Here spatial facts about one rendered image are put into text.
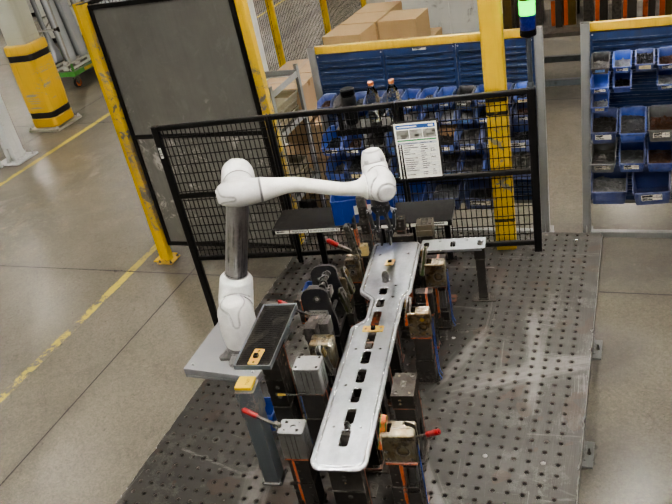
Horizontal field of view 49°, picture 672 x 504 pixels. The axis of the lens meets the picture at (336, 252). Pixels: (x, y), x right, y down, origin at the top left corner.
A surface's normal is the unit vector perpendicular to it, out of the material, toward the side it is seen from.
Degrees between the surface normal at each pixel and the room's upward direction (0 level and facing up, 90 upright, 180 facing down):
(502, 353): 0
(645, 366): 0
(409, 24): 90
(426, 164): 90
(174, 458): 0
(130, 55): 90
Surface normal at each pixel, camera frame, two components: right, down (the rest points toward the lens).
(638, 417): -0.18, -0.85
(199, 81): -0.34, 0.54
